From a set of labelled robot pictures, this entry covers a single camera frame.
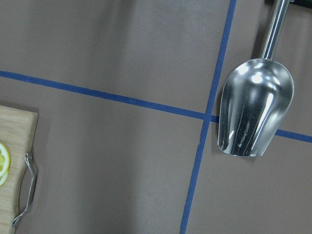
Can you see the upper bottom lemon slice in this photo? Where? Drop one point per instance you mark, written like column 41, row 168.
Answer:
column 4, row 177

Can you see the lemon slice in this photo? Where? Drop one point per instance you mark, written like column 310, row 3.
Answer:
column 5, row 159
column 4, row 177

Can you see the upper top lemon slice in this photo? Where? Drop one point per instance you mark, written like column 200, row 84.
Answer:
column 5, row 159

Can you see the steel scoop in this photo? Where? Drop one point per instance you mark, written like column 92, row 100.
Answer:
column 256, row 96

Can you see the bamboo cutting board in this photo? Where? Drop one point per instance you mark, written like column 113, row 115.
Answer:
column 17, row 131

